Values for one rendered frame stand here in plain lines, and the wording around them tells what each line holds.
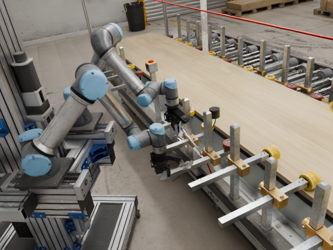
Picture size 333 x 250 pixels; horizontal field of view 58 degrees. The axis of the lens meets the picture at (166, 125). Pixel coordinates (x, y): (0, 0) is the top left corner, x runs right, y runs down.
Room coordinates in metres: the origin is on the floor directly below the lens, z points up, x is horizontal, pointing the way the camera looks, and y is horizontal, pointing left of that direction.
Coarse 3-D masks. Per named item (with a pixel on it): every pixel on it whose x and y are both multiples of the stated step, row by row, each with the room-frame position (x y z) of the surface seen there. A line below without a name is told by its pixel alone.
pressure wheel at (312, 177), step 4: (308, 172) 1.04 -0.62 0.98; (312, 172) 1.04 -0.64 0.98; (300, 176) 1.05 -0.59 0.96; (304, 176) 1.03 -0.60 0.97; (308, 176) 1.02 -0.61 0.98; (312, 176) 1.02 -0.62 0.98; (316, 176) 1.02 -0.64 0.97; (308, 180) 1.01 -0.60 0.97; (312, 180) 1.00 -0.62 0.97; (316, 180) 1.00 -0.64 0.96; (320, 180) 1.01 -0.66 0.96; (308, 184) 1.01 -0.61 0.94; (312, 184) 0.99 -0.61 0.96; (304, 188) 1.02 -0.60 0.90; (308, 188) 1.00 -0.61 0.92; (312, 188) 0.99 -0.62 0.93
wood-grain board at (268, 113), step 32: (160, 64) 3.00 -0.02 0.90; (192, 64) 2.87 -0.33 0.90; (224, 64) 2.76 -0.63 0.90; (192, 96) 2.15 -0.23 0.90; (224, 96) 2.08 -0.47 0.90; (256, 96) 2.02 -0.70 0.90; (288, 96) 1.95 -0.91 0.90; (224, 128) 1.63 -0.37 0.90; (256, 128) 1.58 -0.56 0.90; (288, 128) 1.53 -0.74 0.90; (320, 128) 1.49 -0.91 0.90; (288, 160) 1.24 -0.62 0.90; (320, 160) 1.21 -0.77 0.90
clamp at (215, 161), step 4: (204, 148) 1.48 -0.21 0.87; (204, 152) 1.46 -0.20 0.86; (212, 152) 1.43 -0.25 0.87; (212, 156) 1.39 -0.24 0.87; (220, 156) 1.38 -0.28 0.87; (212, 160) 1.38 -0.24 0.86; (216, 160) 1.37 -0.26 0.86; (220, 160) 1.38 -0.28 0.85; (212, 164) 1.38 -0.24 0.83; (216, 164) 1.37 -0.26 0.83
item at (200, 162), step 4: (216, 152) 1.44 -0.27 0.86; (220, 152) 1.44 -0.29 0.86; (224, 152) 1.43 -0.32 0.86; (228, 152) 1.44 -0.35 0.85; (208, 156) 1.41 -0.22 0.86; (196, 160) 1.39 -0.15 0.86; (200, 160) 1.38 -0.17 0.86; (204, 160) 1.38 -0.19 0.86; (208, 160) 1.39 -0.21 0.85; (196, 164) 1.36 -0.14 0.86; (200, 164) 1.37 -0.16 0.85; (204, 164) 1.38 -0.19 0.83; (176, 168) 1.34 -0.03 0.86; (180, 168) 1.34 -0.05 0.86; (192, 168) 1.35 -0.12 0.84; (172, 172) 1.31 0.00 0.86; (176, 172) 1.31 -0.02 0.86; (180, 172) 1.32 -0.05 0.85; (184, 172) 1.33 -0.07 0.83; (172, 176) 1.30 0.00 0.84
